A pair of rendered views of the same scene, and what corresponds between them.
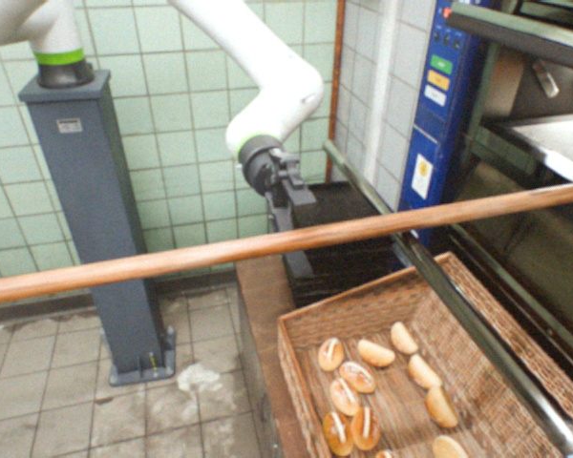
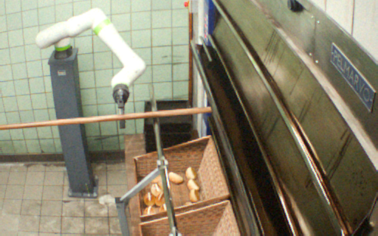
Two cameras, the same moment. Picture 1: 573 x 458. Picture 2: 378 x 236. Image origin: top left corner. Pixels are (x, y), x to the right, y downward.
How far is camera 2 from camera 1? 176 cm
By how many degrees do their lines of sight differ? 7
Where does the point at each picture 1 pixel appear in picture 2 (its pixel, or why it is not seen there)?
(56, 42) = (62, 43)
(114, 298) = (70, 150)
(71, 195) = (58, 100)
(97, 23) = not seen: hidden behind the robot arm
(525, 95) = not seen: hidden behind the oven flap
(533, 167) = not seen: hidden behind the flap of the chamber
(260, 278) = (134, 147)
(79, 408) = (56, 202)
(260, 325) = (130, 165)
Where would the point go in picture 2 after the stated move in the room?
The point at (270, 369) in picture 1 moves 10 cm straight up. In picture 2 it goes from (130, 181) to (128, 168)
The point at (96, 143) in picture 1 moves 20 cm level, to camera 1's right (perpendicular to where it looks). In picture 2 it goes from (69, 80) to (95, 80)
